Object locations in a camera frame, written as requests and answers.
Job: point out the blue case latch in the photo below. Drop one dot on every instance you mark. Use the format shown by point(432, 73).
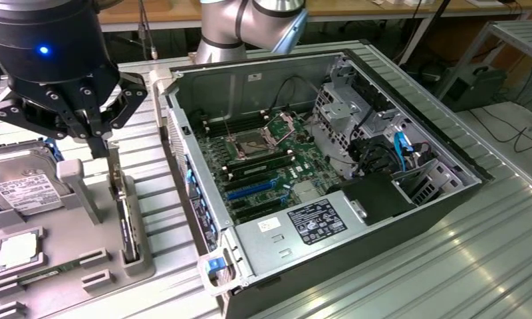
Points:
point(214, 265)

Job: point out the silver chipset heatsink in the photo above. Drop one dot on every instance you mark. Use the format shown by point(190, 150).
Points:
point(308, 191)

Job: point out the metal slatted side table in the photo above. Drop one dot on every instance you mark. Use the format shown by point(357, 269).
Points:
point(523, 33)

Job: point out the CPU socket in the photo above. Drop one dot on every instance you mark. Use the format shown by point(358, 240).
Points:
point(252, 144)

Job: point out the black expansion slot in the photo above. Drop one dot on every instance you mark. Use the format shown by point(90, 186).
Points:
point(245, 181)
point(258, 206)

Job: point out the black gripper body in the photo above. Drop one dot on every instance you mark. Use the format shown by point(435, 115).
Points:
point(48, 40)

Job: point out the green motherboard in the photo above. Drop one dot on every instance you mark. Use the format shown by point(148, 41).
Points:
point(301, 166)

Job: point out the black RAM slot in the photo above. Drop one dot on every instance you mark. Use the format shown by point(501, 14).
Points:
point(232, 119)
point(257, 159)
point(236, 124)

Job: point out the wooden desk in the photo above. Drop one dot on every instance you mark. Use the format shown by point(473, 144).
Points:
point(381, 10)

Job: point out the blue disk bracket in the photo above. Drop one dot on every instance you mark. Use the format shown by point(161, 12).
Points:
point(50, 148)

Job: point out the thin metal locking lever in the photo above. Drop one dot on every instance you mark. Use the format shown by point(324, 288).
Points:
point(226, 126)

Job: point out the black fan shroud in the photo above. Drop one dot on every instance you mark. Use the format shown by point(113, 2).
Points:
point(376, 199)

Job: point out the RAM stick with white label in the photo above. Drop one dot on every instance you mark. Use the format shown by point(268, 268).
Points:
point(252, 167)

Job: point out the silver hard disk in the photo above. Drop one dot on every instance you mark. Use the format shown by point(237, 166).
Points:
point(21, 186)

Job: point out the green RAM stick bare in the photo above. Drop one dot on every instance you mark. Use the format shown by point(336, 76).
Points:
point(48, 274)

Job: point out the black open PC case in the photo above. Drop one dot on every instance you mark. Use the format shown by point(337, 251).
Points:
point(358, 259)

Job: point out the silver power supply unit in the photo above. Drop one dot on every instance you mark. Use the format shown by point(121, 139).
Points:
point(265, 246)

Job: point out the metal socket cover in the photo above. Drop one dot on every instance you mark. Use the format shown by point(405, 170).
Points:
point(282, 117)

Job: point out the grey parts rack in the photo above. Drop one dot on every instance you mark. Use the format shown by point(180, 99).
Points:
point(70, 239)

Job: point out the silver disk bay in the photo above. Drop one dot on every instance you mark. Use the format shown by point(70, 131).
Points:
point(425, 186)

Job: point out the blue expansion card retainer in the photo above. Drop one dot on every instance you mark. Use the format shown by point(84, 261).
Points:
point(198, 206)

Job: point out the silver CPU chip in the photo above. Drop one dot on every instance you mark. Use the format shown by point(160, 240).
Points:
point(20, 249)

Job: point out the silver drive cage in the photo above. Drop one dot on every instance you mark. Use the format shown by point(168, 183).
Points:
point(336, 109)

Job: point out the blue expansion slot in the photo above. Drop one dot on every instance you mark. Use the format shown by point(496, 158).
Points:
point(248, 191)

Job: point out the black box on floor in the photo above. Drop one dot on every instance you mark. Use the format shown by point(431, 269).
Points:
point(473, 89)

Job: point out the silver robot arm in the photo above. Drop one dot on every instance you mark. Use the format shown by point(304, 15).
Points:
point(221, 26)

